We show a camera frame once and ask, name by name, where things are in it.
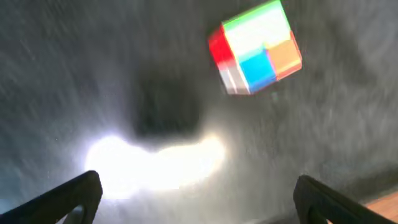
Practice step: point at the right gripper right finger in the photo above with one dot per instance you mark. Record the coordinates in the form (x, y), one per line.
(323, 199)

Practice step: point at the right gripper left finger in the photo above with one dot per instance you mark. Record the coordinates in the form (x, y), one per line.
(62, 199)

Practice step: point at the many-coloured puzzle cube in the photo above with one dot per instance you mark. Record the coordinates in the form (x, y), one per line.
(258, 49)

